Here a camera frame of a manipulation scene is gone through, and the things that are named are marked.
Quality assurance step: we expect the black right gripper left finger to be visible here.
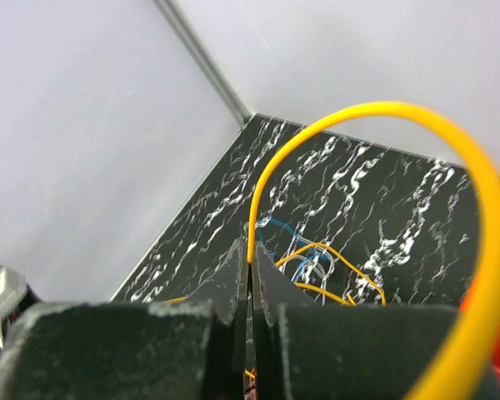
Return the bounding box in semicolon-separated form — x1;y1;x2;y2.
0;238;248;399

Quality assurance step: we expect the blue cable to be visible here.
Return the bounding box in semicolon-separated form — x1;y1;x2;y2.
256;216;333;284

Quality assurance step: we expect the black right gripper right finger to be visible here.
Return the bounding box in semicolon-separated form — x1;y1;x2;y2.
252;242;458;399

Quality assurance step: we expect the white cable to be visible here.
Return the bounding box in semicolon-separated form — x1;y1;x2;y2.
282;235;338;308

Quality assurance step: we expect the aluminium frame rail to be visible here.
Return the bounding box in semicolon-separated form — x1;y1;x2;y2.
154;0;253;126

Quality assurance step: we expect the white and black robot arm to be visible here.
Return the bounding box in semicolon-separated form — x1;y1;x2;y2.
0;238;500;399

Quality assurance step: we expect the yellow cable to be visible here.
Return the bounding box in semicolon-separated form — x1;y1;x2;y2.
162;101;500;400

